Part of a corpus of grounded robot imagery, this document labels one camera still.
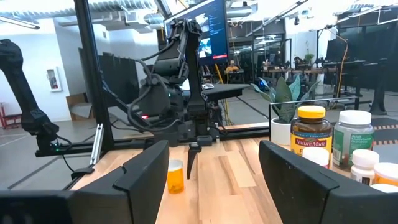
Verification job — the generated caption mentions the dark grey desk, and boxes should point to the dark grey desk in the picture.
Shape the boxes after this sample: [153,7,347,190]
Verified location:
[201,83,251,102]

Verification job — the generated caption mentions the black notched panel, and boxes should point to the black notched panel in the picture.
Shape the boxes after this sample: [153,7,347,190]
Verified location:
[98,52,141,106]

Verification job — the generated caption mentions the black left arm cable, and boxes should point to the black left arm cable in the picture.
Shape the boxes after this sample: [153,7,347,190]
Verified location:
[127,40,187,133]

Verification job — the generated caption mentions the brown fish oil bottle yellow cap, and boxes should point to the brown fish oil bottle yellow cap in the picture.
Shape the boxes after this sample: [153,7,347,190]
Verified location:
[290,105,333,159]

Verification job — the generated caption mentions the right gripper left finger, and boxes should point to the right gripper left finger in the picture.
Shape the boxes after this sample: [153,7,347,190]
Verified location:
[70,139,170,224]

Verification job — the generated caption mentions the brown cardboard box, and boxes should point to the brown cardboard box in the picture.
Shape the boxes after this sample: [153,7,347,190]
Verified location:
[65,92,94,121]

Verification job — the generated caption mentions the small amber vial white cap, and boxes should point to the small amber vial white cap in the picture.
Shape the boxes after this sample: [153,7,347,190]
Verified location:
[373,162,398,187]

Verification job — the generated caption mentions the green leafy plant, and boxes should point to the green leafy plant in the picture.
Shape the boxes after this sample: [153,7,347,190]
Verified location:
[251,74,321,124]

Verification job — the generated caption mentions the small white barcode bottle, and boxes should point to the small white barcode bottle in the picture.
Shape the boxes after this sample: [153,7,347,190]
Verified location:
[350,149,381,187]

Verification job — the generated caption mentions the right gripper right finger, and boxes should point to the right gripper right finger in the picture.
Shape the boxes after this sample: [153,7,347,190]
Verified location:
[258,140,340,224]

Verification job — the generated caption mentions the white wall extinguisher cabinet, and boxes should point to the white wall extinguisher cabinet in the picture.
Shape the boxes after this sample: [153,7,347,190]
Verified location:
[46,67,63,93]

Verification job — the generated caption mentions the large amber vial white cap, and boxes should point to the large amber vial white cap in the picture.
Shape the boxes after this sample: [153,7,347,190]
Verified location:
[166,159,185,195]

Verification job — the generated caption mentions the clear gummies bottle white cap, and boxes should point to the clear gummies bottle white cap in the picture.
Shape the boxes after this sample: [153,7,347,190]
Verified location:
[331,110,375,170]

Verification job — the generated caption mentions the pink Pepto bottle white cap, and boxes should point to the pink Pepto bottle white cap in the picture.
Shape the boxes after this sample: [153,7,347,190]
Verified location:
[302,146,330,169]

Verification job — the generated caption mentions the large wall monitor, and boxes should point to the large wall monitor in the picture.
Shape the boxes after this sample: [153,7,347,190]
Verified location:
[164,0,230,67]

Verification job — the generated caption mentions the red cart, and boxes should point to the red cart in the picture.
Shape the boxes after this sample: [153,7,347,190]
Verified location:
[0,102,22,130]

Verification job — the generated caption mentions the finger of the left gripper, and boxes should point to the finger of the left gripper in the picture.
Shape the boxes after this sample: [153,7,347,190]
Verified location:
[187,144,202,180]

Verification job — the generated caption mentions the person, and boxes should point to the person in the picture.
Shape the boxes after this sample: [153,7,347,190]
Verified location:
[225,60,240,75]

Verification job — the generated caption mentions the black orange striped mat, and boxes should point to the black orange striped mat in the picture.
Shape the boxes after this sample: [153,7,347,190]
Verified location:
[371,116,398,147]

